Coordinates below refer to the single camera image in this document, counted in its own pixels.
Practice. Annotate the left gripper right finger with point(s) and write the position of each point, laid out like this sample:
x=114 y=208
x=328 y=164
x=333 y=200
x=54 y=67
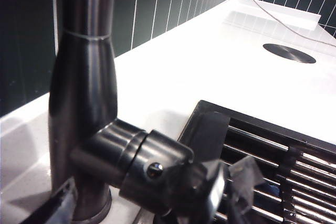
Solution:
x=245 y=179

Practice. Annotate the dark metal faucet body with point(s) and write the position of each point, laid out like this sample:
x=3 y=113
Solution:
x=84 y=82

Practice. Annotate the white stone backsplash ledge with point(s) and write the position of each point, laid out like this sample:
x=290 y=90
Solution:
x=283 y=14

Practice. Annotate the black kitchen sink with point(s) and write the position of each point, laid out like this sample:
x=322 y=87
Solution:
x=262 y=129

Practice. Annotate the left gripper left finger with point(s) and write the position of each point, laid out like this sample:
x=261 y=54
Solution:
x=56 y=205

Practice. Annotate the dark metal kitchen faucet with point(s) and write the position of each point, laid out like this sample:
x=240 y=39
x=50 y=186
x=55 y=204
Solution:
x=26 y=120

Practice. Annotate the round brushed metal disc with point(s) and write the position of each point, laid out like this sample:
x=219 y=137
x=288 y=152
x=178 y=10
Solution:
x=290 y=53

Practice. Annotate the black roll-up drying rack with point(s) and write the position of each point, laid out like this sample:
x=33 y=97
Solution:
x=309 y=182

